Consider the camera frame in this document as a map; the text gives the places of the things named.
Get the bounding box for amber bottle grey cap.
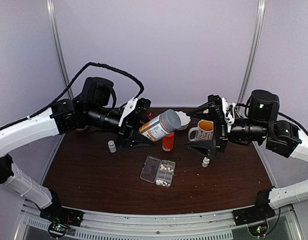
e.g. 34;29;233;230
138;109;181;142

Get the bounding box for red patterned plate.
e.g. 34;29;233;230
146;112;155;120

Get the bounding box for right aluminium frame post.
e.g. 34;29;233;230
238;0;266;103

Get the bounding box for small white pill bottle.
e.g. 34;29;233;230
108;140;116;153
202;157;210;168

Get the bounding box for orange pill bottle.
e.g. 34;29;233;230
162;133;174;152

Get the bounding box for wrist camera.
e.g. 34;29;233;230
118;98;151;127
207;94;238;125

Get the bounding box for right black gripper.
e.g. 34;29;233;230
183;100;269;160

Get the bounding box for white fluted bowl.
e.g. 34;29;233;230
176;111;191;131

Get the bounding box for left circuit board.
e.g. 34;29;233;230
47;222;69;238

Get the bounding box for white pills in organizer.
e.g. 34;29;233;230
155;179;170;187

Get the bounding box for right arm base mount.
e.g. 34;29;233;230
233;205;276;226

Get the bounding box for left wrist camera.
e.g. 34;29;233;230
118;98;151;127

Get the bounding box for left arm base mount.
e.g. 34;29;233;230
39;208;83;227

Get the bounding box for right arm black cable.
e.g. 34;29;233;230
236;99;308;141

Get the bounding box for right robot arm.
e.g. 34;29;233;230
185;89;308;162

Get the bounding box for beige pills in organizer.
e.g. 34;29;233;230
160;164;174;173

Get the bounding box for clear pill organizer box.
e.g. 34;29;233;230
140;155;176;188

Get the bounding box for aluminium front rail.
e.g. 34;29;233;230
15;199;302;240

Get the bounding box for white rice bowl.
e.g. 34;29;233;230
75;126;91;133

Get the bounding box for aluminium frame post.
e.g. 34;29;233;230
46;0;70;87
238;0;266;103

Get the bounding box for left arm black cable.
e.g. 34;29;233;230
0;61;145;131

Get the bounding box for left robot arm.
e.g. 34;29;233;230
0;77;154;222

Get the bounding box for yellow inside patterned mug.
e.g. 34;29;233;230
188;119;214;142

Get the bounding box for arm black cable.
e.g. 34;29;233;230
236;99;308;141
0;61;145;131

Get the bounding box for right circuit board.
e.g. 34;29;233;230
248;221;269;238

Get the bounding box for circuit board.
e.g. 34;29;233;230
47;222;69;238
248;221;269;238

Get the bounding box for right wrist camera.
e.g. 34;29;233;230
207;94;238;125

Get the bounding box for left aluminium frame post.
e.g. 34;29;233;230
46;0;70;87

